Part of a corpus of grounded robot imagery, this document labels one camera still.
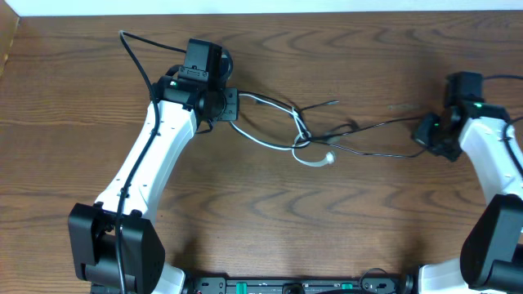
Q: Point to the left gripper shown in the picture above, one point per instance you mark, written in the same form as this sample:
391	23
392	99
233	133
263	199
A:
233	111

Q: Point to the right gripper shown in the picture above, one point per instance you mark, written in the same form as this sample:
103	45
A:
422	134

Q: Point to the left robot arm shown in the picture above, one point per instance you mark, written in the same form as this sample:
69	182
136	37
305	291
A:
114	243

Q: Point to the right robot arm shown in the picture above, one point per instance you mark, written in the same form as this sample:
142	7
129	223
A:
490	260

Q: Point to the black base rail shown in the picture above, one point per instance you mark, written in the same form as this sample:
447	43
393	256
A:
366	284

